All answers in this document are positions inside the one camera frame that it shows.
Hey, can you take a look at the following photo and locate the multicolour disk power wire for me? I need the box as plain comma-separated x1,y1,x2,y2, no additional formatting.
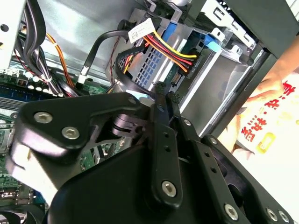
115,30,202,79

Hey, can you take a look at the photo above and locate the black disk data wire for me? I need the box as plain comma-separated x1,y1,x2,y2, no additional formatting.
78,20,155,101

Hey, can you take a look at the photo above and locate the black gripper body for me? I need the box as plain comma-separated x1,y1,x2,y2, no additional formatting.
46,142,224,224

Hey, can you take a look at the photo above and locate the person's left hand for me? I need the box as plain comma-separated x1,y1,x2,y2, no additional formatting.
246,78,285,105

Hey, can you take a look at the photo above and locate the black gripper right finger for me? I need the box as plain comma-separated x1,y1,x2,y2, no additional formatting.
167,92,296,224

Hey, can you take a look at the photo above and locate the person's right hand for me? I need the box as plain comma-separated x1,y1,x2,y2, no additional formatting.
224,112,245,154

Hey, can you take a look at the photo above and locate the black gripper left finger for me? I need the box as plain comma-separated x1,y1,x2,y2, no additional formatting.
4,81,184,206

